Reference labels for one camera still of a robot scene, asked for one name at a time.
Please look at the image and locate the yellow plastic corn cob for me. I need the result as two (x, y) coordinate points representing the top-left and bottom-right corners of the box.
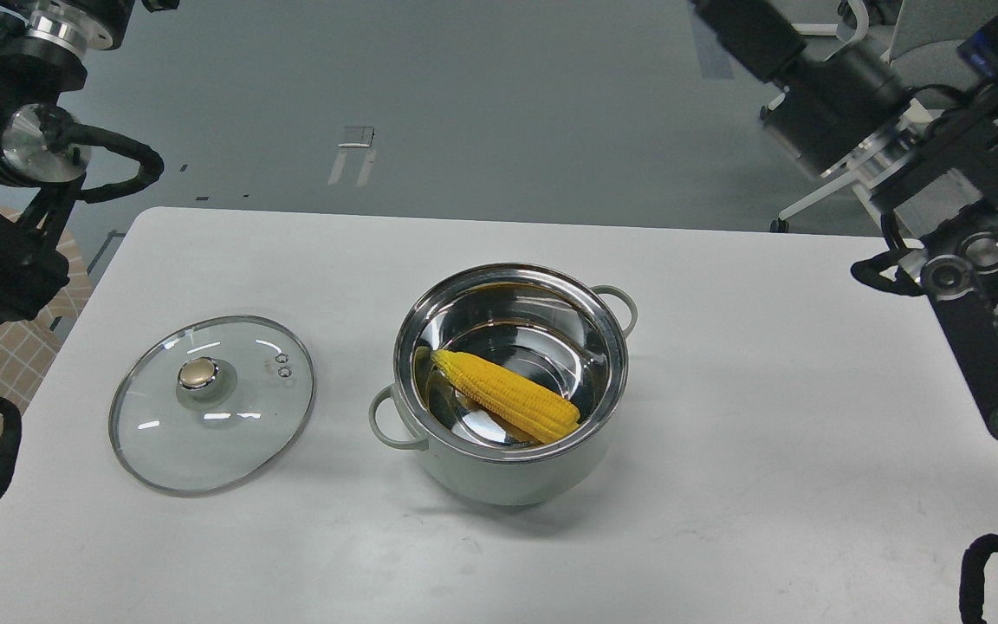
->
(432, 350), (580, 444)

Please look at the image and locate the glass pot lid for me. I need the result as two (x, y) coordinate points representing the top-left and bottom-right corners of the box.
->
(107, 315), (317, 497)

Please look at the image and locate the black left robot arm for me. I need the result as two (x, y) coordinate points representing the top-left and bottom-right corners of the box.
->
(0, 1), (164, 325)

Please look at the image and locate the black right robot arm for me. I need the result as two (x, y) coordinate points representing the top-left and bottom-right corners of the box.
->
(693, 1), (998, 441)

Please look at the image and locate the pale green cooking pot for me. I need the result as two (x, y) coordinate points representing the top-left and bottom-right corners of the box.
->
(368, 263), (638, 506)

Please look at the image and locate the grey white office chair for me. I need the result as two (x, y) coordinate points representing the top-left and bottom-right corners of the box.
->
(718, 1), (998, 241)

